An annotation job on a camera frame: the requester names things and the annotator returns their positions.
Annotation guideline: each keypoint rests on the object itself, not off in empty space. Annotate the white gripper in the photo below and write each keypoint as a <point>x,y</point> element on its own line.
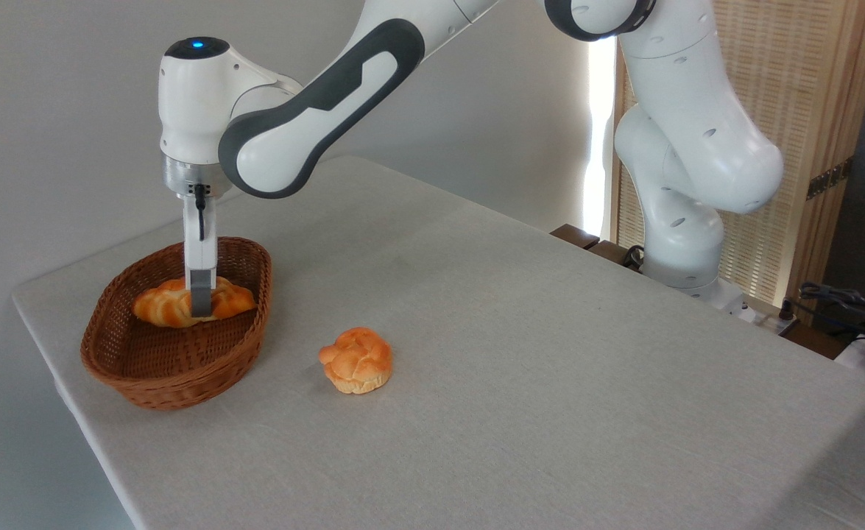
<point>201,250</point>

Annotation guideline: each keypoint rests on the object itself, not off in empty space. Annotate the long braided bread loaf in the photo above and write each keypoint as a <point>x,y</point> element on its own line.
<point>160,305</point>

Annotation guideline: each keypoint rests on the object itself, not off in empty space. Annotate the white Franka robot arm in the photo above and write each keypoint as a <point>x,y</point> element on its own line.
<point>682,147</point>

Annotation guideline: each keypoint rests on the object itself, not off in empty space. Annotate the round braided bread bun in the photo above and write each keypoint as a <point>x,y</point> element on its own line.
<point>357,361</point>

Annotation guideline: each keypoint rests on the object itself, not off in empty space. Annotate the brown wicker basket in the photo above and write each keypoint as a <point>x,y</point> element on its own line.
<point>174,364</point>

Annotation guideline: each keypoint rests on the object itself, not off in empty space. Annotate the grey tablecloth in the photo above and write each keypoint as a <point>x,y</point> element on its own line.
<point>520,383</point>

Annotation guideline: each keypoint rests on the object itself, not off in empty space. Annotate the dark brown wooden block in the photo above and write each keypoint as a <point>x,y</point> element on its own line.
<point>610,252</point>
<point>574,235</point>

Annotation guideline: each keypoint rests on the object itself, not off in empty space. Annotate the white power strip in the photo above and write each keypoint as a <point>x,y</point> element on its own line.
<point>774,322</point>

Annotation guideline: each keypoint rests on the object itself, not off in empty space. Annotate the metal screen hinge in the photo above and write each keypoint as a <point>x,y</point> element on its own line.
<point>830,179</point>

